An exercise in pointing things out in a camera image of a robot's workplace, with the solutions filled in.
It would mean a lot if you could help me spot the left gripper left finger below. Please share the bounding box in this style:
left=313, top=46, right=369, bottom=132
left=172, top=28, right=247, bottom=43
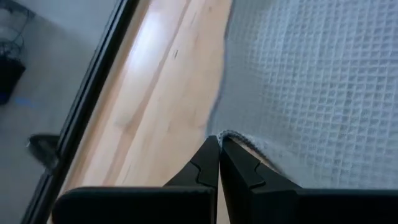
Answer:
left=52, top=135, right=220, bottom=224

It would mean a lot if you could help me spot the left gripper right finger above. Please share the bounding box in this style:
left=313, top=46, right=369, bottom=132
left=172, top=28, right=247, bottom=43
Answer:
left=219, top=138, right=398, bottom=224

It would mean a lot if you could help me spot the light blue waffle microfiber towel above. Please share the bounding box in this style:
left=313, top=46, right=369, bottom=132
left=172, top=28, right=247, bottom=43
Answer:
left=205, top=0, right=398, bottom=190

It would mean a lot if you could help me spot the black table foot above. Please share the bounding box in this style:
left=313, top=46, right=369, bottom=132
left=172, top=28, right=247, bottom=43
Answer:
left=27, top=133, right=60, bottom=170

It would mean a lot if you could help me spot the black aluminium table frame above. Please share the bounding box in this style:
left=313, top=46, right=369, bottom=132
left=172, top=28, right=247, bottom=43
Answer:
left=20, top=0, right=141, bottom=224

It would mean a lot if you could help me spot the black wire basket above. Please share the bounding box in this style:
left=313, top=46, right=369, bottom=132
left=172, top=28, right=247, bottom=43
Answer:
left=0, top=0, right=35, bottom=105

